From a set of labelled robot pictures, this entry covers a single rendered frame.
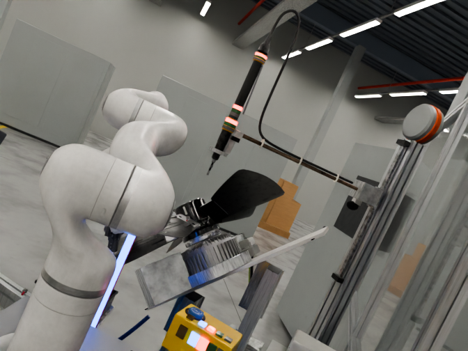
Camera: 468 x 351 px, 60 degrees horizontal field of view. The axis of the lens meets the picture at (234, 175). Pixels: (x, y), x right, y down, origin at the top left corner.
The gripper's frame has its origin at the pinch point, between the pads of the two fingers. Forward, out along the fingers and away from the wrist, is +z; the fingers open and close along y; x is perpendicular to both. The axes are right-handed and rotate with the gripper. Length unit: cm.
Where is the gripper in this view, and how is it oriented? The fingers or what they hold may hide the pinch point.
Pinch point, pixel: (113, 246)
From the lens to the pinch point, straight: 154.7
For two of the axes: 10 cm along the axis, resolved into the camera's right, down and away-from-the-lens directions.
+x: -9.5, -1.3, 2.8
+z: -1.4, 9.9, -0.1
